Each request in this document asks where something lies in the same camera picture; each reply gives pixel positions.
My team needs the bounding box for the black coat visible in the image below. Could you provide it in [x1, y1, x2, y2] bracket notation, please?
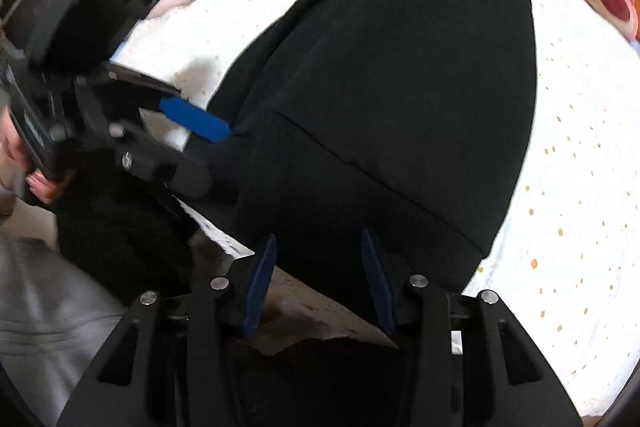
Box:
[189, 0, 537, 293]

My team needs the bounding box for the person left forearm grey sleeve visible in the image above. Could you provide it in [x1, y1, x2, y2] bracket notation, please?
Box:
[1, 208, 131, 426]

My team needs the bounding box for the person left hand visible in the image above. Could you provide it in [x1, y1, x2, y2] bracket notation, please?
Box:
[1, 107, 75, 205]

